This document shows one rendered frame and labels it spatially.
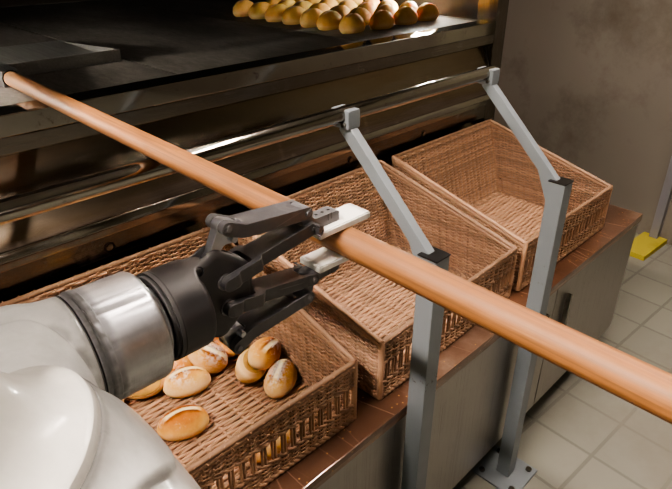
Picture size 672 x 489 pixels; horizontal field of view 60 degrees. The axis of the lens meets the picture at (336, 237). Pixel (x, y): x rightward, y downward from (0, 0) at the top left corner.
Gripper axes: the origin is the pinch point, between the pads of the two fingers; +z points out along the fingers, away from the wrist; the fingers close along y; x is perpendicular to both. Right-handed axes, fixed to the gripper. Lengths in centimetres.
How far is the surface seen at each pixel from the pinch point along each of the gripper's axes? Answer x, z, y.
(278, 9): -125, 95, -4
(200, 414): -41, 4, 56
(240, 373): -45, 16, 55
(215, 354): -52, 15, 53
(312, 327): -35, 28, 44
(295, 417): -23, 13, 50
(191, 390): -50, 7, 57
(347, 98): -75, 78, 14
